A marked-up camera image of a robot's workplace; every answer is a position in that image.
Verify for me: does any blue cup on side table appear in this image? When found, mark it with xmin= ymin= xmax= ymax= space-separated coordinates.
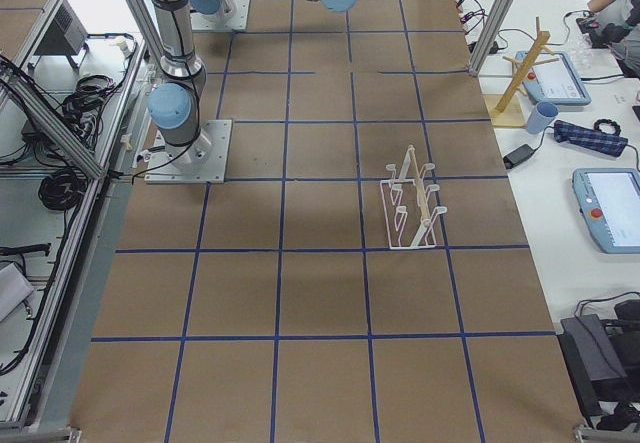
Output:
xmin=525 ymin=101 xmax=559 ymax=135

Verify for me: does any black power adapter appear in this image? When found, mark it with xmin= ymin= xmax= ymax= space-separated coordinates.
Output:
xmin=502 ymin=144 xmax=536 ymax=170

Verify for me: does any wooden mug tree stand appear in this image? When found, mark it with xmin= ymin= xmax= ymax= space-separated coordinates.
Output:
xmin=483 ymin=18 xmax=559 ymax=128

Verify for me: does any upper teach pendant tablet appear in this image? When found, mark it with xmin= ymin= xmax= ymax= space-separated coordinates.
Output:
xmin=523 ymin=51 xmax=591 ymax=106

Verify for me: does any teach pendant tablet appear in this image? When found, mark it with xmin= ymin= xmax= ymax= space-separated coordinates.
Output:
xmin=523 ymin=51 xmax=591 ymax=106
xmin=572 ymin=168 xmax=639 ymax=254

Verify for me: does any lower teach pendant tablet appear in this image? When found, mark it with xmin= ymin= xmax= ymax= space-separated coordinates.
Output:
xmin=572 ymin=168 xmax=639 ymax=254

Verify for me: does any blue plaid pouch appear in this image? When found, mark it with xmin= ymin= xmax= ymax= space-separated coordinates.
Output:
xmin=554 ymin=119 xmax=628 ymax=157

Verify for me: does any grey control box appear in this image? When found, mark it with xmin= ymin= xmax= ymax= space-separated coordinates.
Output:
xmin=34 ymin=0 xmax=88 ymax=69

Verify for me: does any black equipment case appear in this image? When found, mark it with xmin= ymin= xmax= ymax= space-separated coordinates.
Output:
xmin=558 ymin=292 xmax=639 ymax=434

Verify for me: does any person in grey shirt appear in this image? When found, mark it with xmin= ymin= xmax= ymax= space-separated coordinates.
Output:
xmin=588 ymin=0 xmax=639 ymax=77

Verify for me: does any coiled black cable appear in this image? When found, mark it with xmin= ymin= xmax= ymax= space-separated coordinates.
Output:
xmin=38 ymin=167 xmax=87 ymax=213

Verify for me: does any aluminium frame post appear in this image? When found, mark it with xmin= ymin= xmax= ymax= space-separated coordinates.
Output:
xmin=468 ymin=0 xmax=513 ymax=76

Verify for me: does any black hair tie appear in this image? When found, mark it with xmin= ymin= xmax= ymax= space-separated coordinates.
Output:
xmin=593 ymin=117 xmax=623 ymax=136

